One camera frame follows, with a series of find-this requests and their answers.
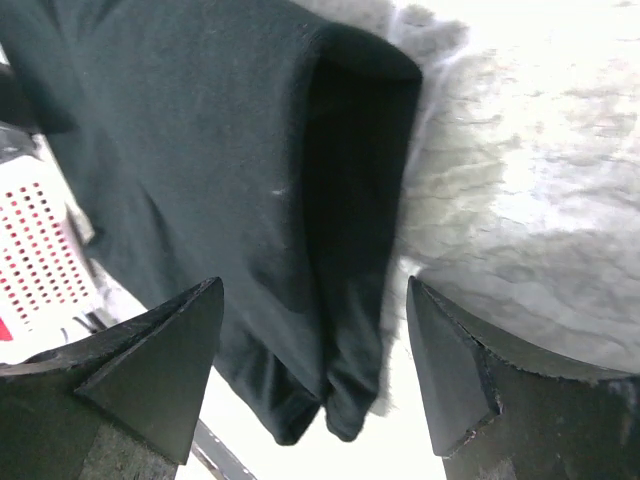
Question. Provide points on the red t shirt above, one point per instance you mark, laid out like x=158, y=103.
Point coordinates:
x=5, y=334

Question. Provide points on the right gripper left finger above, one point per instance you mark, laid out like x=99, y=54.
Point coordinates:
x=120, y=404

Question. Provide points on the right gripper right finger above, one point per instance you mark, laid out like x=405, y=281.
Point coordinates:
x=499, y=407

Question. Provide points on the black t shirt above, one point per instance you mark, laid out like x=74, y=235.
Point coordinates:
x=253, y=141

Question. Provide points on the white plastic laundry basket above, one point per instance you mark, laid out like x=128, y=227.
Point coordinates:
x=47, y=290

